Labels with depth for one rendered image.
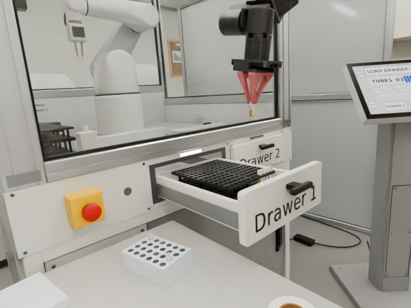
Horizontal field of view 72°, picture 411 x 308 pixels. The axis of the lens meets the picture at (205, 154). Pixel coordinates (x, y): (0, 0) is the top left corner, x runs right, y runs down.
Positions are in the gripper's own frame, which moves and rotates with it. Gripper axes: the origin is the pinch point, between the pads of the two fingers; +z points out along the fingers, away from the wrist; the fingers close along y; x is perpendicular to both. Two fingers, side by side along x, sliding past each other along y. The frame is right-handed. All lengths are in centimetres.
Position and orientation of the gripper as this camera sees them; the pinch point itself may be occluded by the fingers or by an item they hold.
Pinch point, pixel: (252, 100)
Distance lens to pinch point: 69.3
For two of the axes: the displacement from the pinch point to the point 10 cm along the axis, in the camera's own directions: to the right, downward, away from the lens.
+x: 7.5, -1.8, 6.4
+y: 6.6, 2.8, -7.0
